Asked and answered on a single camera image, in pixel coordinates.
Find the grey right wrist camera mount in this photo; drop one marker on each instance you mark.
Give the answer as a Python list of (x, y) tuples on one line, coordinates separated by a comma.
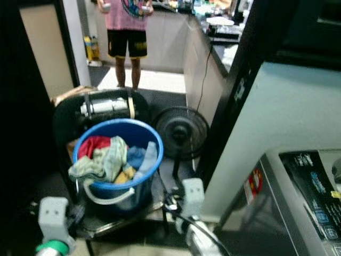
[(192, 194)]

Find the yellow washer label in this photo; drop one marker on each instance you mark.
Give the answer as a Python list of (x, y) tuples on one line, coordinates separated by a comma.
[(336, 194)]

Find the black standing fan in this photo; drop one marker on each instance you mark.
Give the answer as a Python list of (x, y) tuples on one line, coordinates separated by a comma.
[(181, 132)]

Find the red cloth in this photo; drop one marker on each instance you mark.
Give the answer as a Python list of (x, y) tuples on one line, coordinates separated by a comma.
[(93, 145)]

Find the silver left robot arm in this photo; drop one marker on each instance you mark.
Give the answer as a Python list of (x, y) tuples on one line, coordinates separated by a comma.
[(53, 248)]

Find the light blue cloth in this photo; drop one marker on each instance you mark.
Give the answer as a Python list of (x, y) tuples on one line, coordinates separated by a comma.
[(150, 160)]

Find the dark low stool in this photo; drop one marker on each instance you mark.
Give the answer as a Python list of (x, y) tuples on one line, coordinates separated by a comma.
[(152, 205)]

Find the red washer sticker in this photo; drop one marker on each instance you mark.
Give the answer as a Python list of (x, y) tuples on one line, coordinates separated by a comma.
[(254, 184)]

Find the yellow bottle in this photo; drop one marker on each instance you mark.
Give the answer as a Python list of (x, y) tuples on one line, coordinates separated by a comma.
[(91, 49)]

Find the brown cardboard box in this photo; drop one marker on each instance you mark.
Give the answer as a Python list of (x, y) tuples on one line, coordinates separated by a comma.
[(66, 95)]

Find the white plate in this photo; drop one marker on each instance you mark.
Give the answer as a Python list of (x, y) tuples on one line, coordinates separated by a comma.
[(219, 21)]

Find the beige kitchen counter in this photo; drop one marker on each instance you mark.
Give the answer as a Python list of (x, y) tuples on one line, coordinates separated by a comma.
[(197, 58)]

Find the yellow cloth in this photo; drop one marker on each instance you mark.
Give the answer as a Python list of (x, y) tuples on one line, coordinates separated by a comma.
[(125, 175)]

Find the silver metal cylinder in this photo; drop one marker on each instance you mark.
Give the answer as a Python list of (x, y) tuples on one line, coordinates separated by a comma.
[(104, 106)]

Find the grey top-load washing machine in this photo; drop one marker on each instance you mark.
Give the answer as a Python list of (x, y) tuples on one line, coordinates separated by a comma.
[(272, 224)]

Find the black round-backed chair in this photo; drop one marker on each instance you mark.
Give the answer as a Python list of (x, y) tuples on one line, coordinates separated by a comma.
[(66, 125)]

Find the blue plastic bucket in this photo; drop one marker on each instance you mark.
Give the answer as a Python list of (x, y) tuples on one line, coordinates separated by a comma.
[(138, 130)]

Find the grey-green cloth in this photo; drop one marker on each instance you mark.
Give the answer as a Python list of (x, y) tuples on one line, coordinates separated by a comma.
[(109, 157)]

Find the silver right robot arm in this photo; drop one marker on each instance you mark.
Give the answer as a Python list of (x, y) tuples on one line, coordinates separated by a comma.
[(200, 237)]

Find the person in pink shirt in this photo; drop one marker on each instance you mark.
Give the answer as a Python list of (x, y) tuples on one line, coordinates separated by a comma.
[(127, 21)]

